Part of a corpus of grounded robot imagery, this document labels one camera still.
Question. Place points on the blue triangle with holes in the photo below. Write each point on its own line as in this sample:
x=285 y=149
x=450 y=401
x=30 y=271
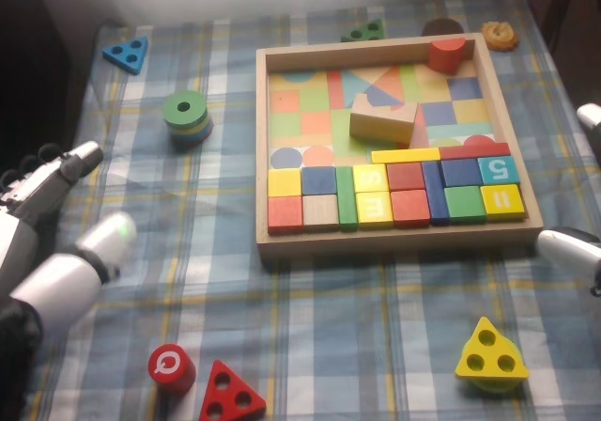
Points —
x=110 y=54

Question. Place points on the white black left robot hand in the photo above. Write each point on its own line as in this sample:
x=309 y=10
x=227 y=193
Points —
x=70 y=289

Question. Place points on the light green gear disc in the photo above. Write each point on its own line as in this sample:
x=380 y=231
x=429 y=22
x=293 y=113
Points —
x=493 y=385

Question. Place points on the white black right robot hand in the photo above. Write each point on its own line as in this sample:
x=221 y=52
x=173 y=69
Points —
x=559 y=244

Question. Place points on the dark brown round cookie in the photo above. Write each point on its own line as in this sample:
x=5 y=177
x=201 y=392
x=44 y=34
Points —
x=441 y=26

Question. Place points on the plain wooden arch block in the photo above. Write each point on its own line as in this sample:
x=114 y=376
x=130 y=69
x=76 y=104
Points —
x=380 y=127

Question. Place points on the red cylinder with white print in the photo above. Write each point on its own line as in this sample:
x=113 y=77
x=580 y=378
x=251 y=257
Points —
x=171 y=378

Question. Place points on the red triangle with holes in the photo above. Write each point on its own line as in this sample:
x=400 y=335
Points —
x=228 y=395

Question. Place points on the green triangle with holes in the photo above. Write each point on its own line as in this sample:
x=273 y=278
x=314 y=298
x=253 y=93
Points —
x=346 y=38

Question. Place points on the plain red cylinder block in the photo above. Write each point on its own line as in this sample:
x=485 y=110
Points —
x=445 y=57

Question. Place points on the wooden puzzle tray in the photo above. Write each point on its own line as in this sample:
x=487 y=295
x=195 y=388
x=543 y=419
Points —
x=399 y=243

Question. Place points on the blue plaid tablecloth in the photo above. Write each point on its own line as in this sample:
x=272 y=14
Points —
x=328 y=322

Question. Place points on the yellow triangle with holes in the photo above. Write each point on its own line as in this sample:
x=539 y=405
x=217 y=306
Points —
x=489 y=355

